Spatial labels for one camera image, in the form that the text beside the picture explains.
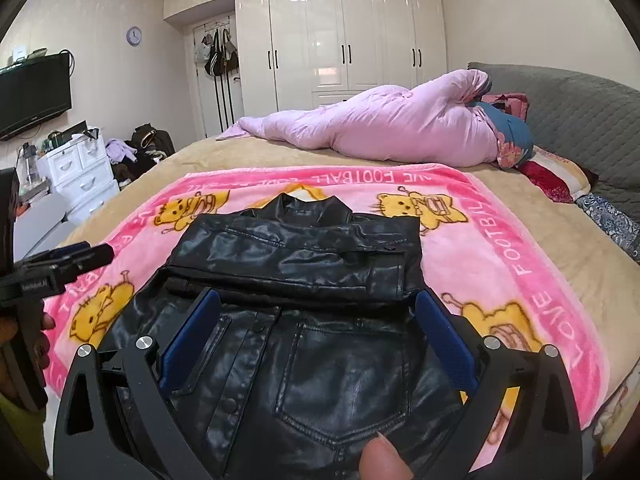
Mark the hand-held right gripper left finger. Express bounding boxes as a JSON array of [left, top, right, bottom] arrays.
[[52, 287, 221, 480]]

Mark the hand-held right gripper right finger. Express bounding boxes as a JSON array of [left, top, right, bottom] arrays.
[[414, 290, 583, 480]]

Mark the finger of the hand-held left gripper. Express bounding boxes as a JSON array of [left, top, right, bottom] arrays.
[[47, 244, 114, 288], [50, 241, 92, 257]]

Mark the black leather jacket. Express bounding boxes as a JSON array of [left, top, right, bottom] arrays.
[[97, 192, 481, 480]]

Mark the dark clothes pile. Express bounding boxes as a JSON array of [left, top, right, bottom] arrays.
[[112, 122, 176, 181]]

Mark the person's left hand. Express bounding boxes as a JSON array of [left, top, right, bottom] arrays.
[[34, 312, 57, 378]]

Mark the person's right hand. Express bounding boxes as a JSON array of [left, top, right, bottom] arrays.
[[360, 431, 416, 480]]

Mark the white low cabinet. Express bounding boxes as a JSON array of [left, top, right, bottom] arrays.
[[12, 200, 71, 261]]

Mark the white drawer cabinet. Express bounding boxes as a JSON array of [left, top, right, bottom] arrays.
[[37, 132, 121, 226]]

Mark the clear plastic bottle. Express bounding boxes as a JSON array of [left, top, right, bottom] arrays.
[[17, 142, 41, 186]]

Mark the purple garment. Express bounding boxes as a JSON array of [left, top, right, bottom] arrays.
[[105, 138, 138, 166]]

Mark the pink cartoon printed blanket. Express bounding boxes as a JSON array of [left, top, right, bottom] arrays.
[[42, 165, 611, 471]]

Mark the person's yellow green clothing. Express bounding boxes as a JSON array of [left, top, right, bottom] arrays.
[[0, 392, 51, 471]]

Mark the black television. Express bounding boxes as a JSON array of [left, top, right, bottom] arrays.
[[0, 52, 72, 141]]

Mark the floral bed sheet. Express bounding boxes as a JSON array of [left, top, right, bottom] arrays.
[[592, 395, 636, 458]]

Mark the red patterned pillow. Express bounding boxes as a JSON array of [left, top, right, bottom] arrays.
[[520, 145, 598, 204]]

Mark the white door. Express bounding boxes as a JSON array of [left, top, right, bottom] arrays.
[[192, 12, 246, 138]]

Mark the blue patterned cloth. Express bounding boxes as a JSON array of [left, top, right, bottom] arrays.
[[575, 192, 640, 263]]

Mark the blue pillow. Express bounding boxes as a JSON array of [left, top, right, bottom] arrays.
[[470, 100, 535, 168]]

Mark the pink quilt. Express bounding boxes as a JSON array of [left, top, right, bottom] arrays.
[[216, 69, 501, 170]]

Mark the black hanging bag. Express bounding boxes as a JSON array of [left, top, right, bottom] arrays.
[[204, 29, 227, 131]]

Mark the red floral cloth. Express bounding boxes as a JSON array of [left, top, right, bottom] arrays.
[[482, 92, 529, 121]]

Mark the grey quilted headboard cover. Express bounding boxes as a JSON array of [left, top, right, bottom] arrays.
[[467, 61, 640, 266]]

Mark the white wardrobe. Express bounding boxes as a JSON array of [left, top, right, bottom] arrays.
[[162, 0, 448, 138]]

